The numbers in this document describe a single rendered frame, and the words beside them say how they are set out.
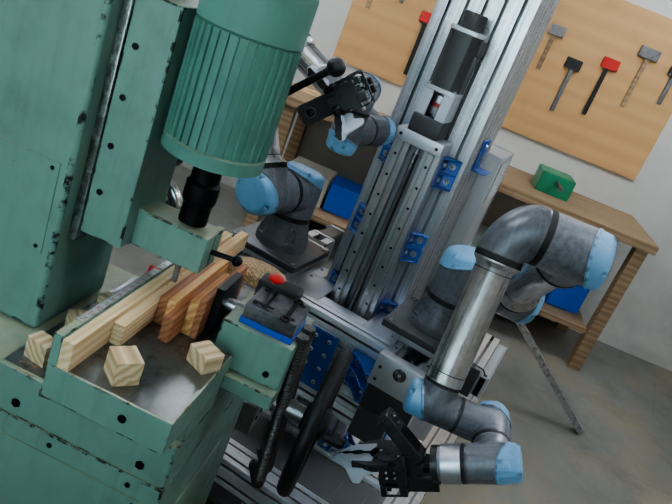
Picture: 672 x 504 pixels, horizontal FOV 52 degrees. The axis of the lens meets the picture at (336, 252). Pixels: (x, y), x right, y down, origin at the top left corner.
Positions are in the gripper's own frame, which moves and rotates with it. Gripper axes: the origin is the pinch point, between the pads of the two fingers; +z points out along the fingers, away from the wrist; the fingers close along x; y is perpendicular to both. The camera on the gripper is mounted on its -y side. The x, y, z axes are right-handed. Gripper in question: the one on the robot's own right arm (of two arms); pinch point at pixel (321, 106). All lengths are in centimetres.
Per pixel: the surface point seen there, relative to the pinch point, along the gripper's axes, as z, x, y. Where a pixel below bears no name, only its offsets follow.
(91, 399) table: 52, 25, -35
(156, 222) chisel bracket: 25.8, 6.7, -28.1
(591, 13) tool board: -308, 11, 80
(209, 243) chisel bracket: 24.7, 13.7, -21.2
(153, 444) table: 52, 35, -29
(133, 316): 37, 19, -33
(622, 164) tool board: -311, 101, 69
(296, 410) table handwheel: 24, 48, -21
